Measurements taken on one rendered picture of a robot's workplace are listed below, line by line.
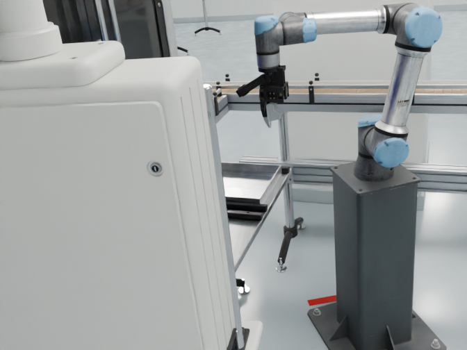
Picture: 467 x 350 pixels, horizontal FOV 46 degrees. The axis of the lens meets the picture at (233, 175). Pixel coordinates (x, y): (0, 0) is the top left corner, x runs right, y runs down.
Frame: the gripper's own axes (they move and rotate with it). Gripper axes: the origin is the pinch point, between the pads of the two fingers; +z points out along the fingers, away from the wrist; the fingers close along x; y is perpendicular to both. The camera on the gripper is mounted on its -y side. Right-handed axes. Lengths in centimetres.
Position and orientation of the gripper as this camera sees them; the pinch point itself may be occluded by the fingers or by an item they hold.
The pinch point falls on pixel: (267, 123)
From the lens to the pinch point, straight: 188.0
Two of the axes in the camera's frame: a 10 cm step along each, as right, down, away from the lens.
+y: 9.4, 0.5, -3.5
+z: 1.1, 9.0, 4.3
